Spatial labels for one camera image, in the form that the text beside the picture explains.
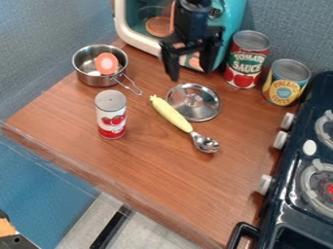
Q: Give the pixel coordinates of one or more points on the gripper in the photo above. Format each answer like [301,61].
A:
[193,40]

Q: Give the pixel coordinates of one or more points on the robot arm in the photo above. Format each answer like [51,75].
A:
[192,17]

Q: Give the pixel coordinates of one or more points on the toy microwave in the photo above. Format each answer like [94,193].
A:
[173,29]

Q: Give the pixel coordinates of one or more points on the silver pot lid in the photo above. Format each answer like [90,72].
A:
[193,101]

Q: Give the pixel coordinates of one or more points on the large red tomato can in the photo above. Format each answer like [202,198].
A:
[245,60]

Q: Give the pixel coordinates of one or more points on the orange toy food slice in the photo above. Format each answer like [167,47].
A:
[106,63]

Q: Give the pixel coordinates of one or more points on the silver pot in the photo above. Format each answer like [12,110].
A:
[98,70]

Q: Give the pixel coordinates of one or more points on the small red tomato can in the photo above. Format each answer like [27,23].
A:
[111,115]

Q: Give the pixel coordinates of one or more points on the yellow pineapple can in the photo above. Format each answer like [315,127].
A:
[285,83]

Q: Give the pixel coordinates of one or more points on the toy stove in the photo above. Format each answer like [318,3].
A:
[299,168]

